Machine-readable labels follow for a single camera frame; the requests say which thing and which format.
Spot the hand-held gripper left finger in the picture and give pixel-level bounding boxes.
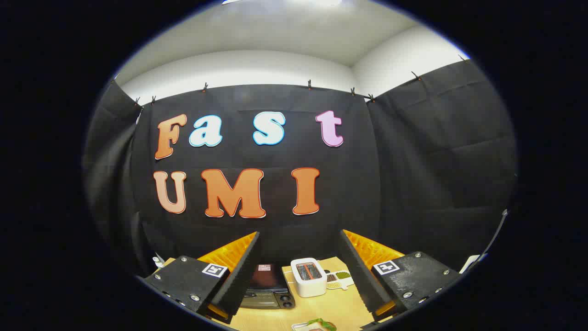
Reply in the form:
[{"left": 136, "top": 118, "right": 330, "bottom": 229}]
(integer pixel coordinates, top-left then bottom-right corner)
[{"left": 143, "top": 231, "right": 263, "bottom": 325}]

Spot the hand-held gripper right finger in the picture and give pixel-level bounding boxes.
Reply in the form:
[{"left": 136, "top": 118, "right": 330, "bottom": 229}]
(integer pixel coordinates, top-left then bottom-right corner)
[{"left": 339, "top": 229, "right": 462, "bottom": 323}]

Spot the black toaster oven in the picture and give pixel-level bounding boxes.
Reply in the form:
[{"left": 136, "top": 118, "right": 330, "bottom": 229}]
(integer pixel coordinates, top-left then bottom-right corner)
[{"left": 239, "top": 263, "right": 296, "bottom": 310}]

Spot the lettuce sandwich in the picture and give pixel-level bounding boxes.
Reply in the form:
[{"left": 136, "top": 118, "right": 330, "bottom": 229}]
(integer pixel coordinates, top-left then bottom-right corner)
[{"left": 305, "top": 318, "right": 337, "bottom": 331}]

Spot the white pop-up toaster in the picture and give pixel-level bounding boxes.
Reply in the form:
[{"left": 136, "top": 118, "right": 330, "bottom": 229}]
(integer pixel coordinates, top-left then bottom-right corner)
[{"left": 290, "top": 258, "right": 328, "bottom": 298}]

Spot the white dish of beans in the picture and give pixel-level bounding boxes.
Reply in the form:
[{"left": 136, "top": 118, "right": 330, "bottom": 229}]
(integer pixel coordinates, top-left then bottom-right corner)
[{"left": 325, "top": 270, "right": 355, "bottom": 291}]

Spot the black backdrop cloth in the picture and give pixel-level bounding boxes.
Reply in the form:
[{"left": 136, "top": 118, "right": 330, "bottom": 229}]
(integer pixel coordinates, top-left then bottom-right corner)
[{"left": 83, "top": 59, "right": 519, "bottom": 279}]

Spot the row of black cloth clips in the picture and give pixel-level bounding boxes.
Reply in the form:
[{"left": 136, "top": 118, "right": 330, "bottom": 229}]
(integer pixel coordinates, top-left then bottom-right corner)
[{"left": 110, "top": 54, "right": 467, "bottom": 107}]

